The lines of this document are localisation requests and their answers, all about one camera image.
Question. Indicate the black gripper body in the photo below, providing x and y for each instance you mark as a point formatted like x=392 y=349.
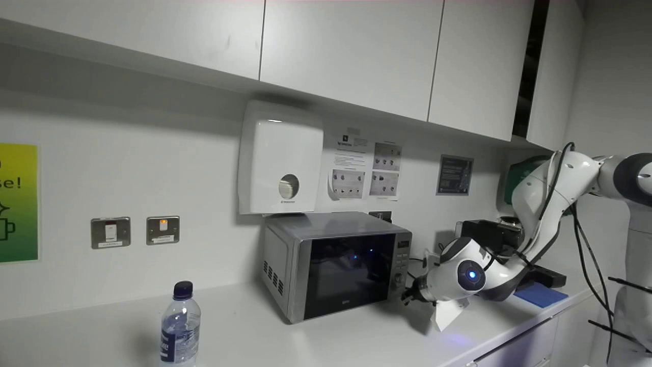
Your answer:
x=416 y=292

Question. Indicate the silver microwave oven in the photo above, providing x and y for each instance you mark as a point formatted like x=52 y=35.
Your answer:
x=331 y=262

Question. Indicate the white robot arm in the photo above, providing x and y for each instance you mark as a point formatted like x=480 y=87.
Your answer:
x=540 y=202

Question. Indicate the dark framed christmas poster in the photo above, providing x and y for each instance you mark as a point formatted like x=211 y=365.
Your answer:
x=456 y=176

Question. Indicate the blue cloth mat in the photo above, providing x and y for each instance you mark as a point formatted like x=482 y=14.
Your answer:
x=539 y=294

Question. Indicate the white instruction sheets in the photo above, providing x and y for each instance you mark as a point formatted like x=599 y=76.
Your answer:
x=363 y=166

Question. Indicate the white paper towel dispenser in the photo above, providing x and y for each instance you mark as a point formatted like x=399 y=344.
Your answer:
x=279 y=160

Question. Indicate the white upper cabinets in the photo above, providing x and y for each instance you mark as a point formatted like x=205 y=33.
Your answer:
x=495 y=68

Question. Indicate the clear plastic water bottle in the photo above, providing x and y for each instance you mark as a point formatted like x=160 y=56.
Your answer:
x=181 y=330

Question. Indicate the right silver wall switch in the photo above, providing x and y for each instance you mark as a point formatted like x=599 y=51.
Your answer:
x=162 y=230

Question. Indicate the silver wall switch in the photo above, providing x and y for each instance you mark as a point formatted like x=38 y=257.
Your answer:
x=162 y=230
x=110 y=233

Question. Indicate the left silver wall switch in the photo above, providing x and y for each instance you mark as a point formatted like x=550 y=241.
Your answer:
x=110 y=233

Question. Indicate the yellow green wall sign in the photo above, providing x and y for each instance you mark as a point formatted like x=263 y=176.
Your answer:
x=19 y=202

